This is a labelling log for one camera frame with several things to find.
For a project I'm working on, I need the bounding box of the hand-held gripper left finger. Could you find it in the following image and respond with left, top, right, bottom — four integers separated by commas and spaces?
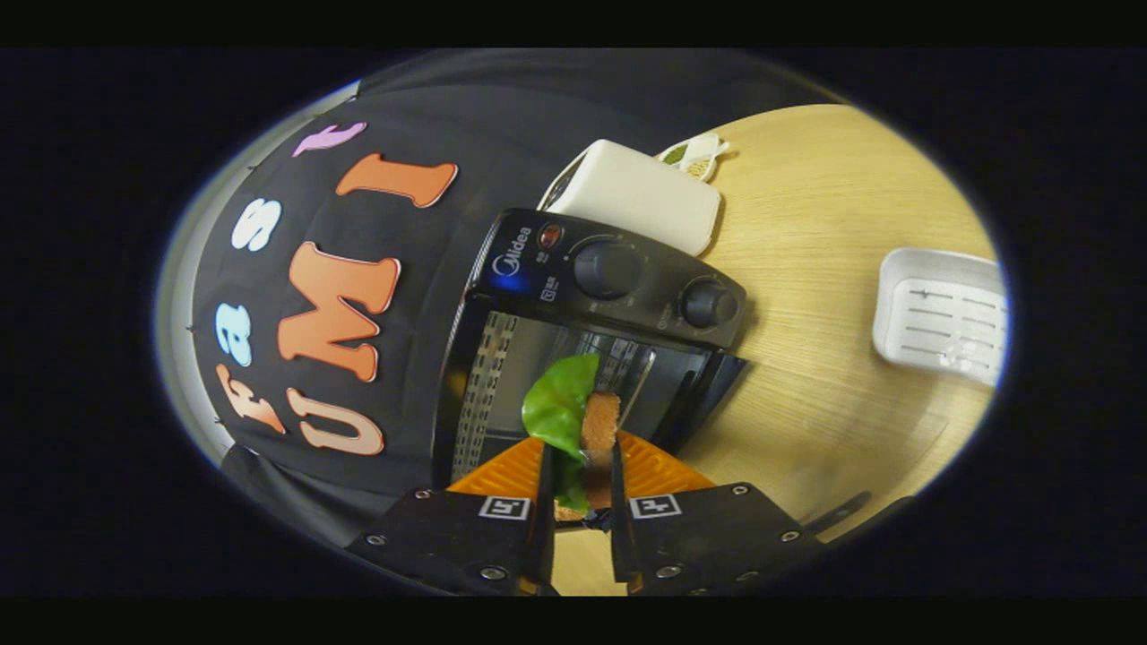
345, 436, 558, 597

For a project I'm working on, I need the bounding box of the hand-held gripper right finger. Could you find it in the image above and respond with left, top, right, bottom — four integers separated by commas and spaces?
609, 430, 830, 597

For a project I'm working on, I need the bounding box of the sandwich with green lettuce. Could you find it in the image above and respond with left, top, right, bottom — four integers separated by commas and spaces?
522, 353, 624, 522

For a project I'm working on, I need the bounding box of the black toaster oven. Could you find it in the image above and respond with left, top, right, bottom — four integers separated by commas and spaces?
430, 208, 949, 543

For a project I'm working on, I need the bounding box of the white pop-up toaster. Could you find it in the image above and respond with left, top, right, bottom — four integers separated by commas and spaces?
538, 139, 723, 258

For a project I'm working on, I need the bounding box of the small white green packet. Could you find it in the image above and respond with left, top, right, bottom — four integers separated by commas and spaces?
659, 133, 731, 183

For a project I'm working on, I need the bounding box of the white plastic tray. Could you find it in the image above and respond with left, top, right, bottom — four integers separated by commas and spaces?
872, 247, 1012, 388

